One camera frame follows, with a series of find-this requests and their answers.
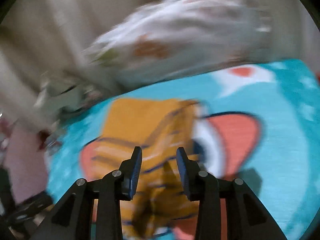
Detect mustard striped knit sweater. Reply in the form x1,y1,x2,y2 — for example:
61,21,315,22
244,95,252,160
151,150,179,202
81,98,199,239

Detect clear glass jar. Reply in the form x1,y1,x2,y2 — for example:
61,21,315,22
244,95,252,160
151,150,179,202
38,130,62,155

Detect turquoise star cartoon blanket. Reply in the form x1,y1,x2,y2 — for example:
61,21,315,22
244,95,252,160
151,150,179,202
44,59,320,240

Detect cream crane embroidered cushion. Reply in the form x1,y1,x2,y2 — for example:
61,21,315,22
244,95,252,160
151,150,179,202
34,72,103,118

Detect beige curtain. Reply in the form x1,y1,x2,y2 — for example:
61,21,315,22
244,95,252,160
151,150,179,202
1,0,157,130

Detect white floral pillow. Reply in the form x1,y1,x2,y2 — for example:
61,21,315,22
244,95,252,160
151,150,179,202
85,0,272,89

